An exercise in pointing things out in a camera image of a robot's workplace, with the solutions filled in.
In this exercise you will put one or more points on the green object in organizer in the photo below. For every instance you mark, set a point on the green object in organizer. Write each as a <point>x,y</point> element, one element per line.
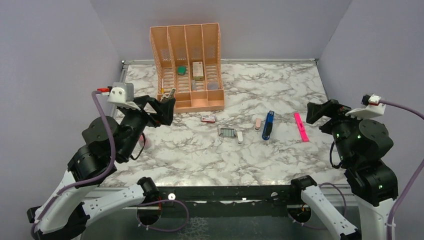
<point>181,70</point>

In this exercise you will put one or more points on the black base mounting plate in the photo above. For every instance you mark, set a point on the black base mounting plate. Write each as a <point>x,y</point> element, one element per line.
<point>216,209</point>

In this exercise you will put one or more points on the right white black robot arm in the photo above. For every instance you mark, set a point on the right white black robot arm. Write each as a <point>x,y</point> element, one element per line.
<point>361,143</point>

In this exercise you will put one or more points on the aluminium frame rail front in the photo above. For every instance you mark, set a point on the aluminium frame rail front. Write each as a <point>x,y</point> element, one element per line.
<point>331,190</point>

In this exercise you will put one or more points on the red white staple box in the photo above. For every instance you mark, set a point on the red white staple box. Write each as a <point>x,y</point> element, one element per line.
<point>208,118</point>

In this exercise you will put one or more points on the orange plastic desk organizer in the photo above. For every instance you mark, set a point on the orange plastic desk organizer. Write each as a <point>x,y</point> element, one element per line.
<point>181,45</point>

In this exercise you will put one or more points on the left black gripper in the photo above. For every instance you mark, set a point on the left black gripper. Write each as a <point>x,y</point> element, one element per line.
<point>165,111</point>

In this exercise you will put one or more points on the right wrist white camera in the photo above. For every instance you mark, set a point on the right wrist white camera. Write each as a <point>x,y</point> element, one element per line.
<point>373,107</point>

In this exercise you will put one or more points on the pink round cap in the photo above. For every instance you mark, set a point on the pink round cap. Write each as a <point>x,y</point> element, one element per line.
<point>144,141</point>

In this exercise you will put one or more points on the blue stapler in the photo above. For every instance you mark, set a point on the blue stapler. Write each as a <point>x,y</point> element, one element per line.
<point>268,125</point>

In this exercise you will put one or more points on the black white item in organizer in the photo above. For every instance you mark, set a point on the black white item in organizer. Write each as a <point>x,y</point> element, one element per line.
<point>170,95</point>

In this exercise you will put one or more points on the clear round lid in organizer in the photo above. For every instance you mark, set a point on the clear round lid in organizer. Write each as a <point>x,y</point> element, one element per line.
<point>213,85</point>

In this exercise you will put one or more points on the wrist white camera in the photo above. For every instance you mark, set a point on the wrist white camera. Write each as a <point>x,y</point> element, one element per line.
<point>120,94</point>
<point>373,107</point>

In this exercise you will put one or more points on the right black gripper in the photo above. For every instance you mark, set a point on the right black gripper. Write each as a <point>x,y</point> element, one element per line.
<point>332,108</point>

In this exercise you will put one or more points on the pink highlighter marker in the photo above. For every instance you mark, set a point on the pink highlighter marker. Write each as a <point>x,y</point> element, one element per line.
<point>301,127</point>

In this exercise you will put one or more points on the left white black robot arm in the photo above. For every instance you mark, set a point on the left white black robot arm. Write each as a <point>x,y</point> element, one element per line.
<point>66,213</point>

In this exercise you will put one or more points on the white green box in organizer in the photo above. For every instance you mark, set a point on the white green box in organizer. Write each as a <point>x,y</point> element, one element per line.
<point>198,71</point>

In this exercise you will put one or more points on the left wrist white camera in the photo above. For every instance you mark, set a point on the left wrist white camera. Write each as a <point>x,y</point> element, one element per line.
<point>120,94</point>

